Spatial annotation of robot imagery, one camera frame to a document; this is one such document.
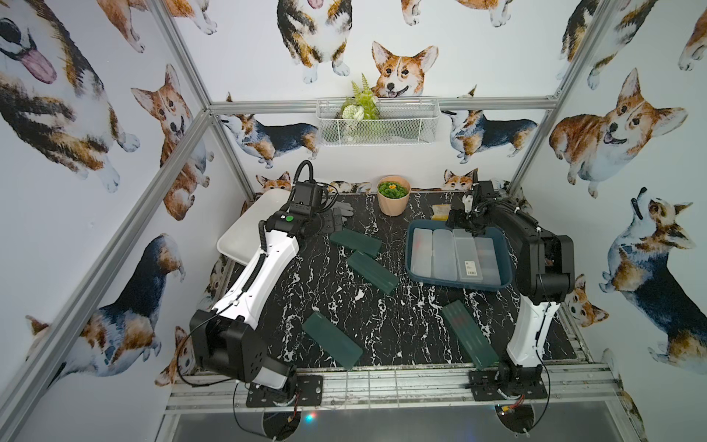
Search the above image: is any teal storage box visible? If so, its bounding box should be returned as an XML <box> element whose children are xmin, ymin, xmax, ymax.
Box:
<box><xmin>405</xmin><ymin>220</ymin><xmax>514</xmax><ymax>291</ymax></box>

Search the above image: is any green pencil case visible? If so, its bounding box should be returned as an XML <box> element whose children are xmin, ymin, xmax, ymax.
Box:
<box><xmin>346</xmin><ymin>252</ymin><xmax>400</xmax><ymax>295</ymax></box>
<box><xmin>329</xmin><ymin>228</ymin><xmax>382</xmax><ymax>258</ymax></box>
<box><xmin>442</xmin><ymin>300</ymin><xmax>499</xmax><ymax>370</ymax></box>
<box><xmin>303</xmin><ymin>311</ymin><xmax>364</xmax><ymax>370</ymax></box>

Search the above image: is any clear case with red pen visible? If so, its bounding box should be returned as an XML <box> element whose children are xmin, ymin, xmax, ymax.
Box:
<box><xmin>411</xmin><ymin>228</ymin><xmax>433</xmax><ymax>278</ymax></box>

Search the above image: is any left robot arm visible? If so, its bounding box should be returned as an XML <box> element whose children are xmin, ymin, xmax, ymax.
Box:
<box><xmin>188</xmin><ymin>209</ymin><xmax>315</xmax><ymax>401</ymax></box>

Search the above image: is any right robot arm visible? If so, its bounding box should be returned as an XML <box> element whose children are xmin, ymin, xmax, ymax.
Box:
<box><xmin>447</xmin><ymin>198</ymin><xmax>574</xmax><ymax>395</ymax></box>

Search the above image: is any white storage tray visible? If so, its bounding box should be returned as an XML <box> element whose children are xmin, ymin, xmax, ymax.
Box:
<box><xmin>217</xmin><ymin>189</ymin><xmax>290</xmax><ymax>265</ymax></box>

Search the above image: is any grey rubber glove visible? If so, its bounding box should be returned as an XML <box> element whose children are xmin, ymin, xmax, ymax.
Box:
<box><xmin>333</xmin><ymin>202</ymin><xmax>354</xmax><ymax>217</ymax></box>

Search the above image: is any yellow knit glove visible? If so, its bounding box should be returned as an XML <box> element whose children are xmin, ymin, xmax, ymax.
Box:
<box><xmin>431</xmin><ymin>204</ymin><xmax>451</xmax><ymax>221</ymax></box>

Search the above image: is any beige ribbed flower pot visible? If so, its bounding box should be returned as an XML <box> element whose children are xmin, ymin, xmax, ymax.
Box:
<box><xmin>377</xmin><ymin>176</ymin><xmax>411</xmax><ymax>217</ymax></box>

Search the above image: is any green fern plant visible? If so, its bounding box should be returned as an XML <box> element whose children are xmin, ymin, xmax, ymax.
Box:
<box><xmin>339</xmin><ymin>75</ymin><xmax>380</xmax><ymax>144</ymax></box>

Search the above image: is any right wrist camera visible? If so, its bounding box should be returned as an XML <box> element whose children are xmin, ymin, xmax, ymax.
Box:
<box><xmin>462</xmin><ymin>180</ymin><xmax>496</xmax><ymax>214</ymax></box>

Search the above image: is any white wire wall basket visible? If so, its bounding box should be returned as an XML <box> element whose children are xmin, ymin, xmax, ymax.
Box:
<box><xmin>316</xmin><ymin>99</ymin><xmax>441</xmax><ymax>147</ymax></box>

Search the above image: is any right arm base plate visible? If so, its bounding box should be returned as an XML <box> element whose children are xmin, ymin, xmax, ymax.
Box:
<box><xmin>467</xmin><ymin>370</ymin><xmax>549</xmax><ymax>403</ymax></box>

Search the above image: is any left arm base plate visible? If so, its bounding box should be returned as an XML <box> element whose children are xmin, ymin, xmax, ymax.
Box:
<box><xmin>246</xmin><ymin>375</ymin><xmax>324</xmax><ymax>408</ymax></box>

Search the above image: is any aluminium front rail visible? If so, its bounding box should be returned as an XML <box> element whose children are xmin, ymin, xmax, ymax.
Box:
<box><xmin>165</xmin><ymin>365</ymin><xmax>620</xmax><ymax>414</ymax></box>

